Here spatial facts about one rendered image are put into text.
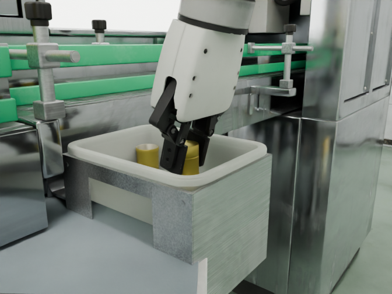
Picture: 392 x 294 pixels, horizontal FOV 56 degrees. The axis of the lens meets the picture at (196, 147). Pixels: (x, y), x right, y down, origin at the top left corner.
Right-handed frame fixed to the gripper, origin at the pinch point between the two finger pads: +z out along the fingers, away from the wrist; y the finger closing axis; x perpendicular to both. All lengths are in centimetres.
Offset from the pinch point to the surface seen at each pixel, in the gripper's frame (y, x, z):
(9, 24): -0.1, -41.4, -5.2
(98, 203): 7.0, -6.2, 8.4
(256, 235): -6.3, 9.7, 9.6
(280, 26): -97, -38, -9
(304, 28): -136, -44, -8
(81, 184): 7.1, -9.7, 7.3
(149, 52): -17.2, -24.4, -4.8
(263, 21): -86, -39, -10
